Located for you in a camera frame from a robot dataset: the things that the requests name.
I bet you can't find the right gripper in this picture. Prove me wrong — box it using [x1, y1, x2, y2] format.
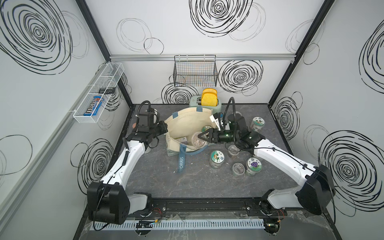
[198, 128, 239, 144]

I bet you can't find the wide brown seed jar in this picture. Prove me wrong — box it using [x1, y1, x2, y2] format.
[191, 132, 208, 149]

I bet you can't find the green yellow lid jar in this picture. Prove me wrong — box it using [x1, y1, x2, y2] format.
[209, 150, 225, 169]

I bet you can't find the silver top can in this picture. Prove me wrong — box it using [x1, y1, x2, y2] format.
[177, 137, 188, 145]

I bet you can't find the clear lid seed jar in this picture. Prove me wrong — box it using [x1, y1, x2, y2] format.
[228, 145, 241, 158]

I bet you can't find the beige canvas tote bag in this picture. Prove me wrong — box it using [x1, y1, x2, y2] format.
[165, 107, 216, 173]

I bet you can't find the small clear lid jar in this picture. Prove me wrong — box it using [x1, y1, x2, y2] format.
[232, 163, 246, 177]

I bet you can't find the green label lid jar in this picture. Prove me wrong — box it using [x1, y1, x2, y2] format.
[250, 117, 265, 132]

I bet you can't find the small white lid jar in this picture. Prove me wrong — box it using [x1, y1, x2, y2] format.
[246, 158, 263, 176]

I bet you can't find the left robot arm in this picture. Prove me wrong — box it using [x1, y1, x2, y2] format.
[87, 110, 168, 225]

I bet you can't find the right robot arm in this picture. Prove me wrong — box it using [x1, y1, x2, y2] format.
[198, 114, 335, 215]

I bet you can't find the front yellow bread slice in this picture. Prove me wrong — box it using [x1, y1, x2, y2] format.
[201, 92, 218, 107]

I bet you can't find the yellow bread slice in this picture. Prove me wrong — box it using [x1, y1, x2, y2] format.
[201, 92, 218, 107]
[203, 88, 217, 95]

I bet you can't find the mint green toaster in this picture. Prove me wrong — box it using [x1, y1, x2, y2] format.
[189, 96, 222, 113]

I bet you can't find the rear yellow bread slice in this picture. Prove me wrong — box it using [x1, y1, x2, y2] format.
[203, 88, 217, 95]

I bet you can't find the black small box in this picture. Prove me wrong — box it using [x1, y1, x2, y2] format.
[99, 88, 116, 95]

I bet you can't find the blue candy packet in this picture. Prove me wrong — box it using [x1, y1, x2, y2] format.
[83, 96, 103, 117]

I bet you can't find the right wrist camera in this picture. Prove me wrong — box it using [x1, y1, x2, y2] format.
[210, 113, 225, 131]

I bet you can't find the white wire shelf basket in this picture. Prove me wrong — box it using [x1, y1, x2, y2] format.
[73, 62, 124, 124]

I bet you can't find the black wire basket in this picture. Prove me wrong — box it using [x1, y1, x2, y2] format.
[173, 55, 219, 87]

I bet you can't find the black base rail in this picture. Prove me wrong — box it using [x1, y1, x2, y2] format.
[85, 196, 326, 218]

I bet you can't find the white slotted cable duct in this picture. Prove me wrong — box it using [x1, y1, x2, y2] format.
[104, 219, 265, 231]

